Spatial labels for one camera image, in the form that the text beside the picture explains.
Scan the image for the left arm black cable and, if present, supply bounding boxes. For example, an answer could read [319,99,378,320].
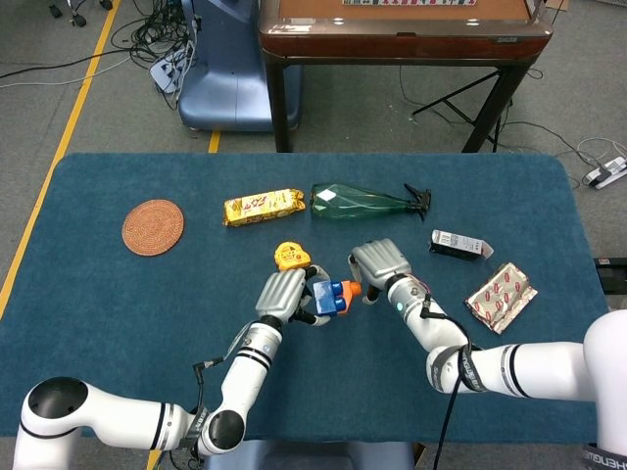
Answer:
[170,320,256,469]

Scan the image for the round woven coaster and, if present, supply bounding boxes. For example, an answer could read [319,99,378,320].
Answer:
[121,198,186,257]

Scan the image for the yellow biscuit packet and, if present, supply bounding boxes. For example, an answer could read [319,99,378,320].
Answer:
[222,188,307,227]

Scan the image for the brown mahjong table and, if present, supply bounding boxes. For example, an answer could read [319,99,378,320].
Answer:
[258,0,555,154]

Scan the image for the blue building block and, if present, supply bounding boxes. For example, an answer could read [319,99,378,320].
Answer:
[312,278,350,318]

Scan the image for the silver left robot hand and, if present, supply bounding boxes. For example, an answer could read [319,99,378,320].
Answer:
[254,263,334,328]

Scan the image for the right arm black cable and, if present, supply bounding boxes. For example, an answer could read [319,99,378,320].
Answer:
[410,273,474,470]

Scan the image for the orange building block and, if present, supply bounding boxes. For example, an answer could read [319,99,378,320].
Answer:
[339,280,363,314]

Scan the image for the green spray bottle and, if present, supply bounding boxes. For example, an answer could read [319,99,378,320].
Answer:
[311,182,433,222]

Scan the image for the yellow tape measure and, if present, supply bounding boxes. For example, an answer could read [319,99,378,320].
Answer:
[273,240,314,272]

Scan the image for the black swivel stool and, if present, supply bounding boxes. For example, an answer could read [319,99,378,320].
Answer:
[48,0,115,28]

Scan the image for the grey robot torso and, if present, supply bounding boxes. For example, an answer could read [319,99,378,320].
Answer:
[203,440,417,470]

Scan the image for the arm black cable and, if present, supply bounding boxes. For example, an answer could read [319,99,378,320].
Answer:
[410,273,474,470]
[170,320,256,469]

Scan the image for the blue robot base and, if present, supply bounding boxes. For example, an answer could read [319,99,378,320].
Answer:
[178,0,303,132]

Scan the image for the tangled floor cables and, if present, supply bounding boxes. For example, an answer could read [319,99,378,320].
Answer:
[110,0,197,112]

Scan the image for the white power strip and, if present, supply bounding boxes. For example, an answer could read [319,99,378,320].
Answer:
[585,156,627,190]
[149,46,195,94]

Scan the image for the blue felt table cloth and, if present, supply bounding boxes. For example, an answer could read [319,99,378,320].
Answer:
[0,152,610,445]

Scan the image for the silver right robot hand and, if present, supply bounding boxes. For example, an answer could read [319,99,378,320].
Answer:
[346,238,412,305]

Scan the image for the black and white carton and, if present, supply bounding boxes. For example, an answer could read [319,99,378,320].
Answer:
[428,228,495,261]

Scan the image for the red silver foil packet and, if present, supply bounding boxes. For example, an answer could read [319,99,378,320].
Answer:
[464,261,539,336]

